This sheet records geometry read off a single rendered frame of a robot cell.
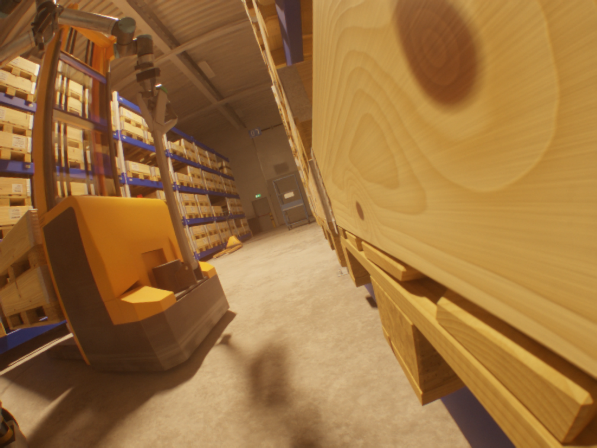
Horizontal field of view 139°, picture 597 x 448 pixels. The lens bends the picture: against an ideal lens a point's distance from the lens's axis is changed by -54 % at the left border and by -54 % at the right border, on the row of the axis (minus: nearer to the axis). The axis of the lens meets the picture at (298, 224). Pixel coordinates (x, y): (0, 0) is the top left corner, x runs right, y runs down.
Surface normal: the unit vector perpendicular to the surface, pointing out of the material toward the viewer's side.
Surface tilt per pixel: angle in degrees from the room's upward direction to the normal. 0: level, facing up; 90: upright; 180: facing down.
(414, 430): 0
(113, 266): 90
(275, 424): 0
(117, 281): 90
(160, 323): 90
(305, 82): 90
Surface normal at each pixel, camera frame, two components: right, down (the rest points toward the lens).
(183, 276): -0.04, 0.06
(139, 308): 0.64, -0.17
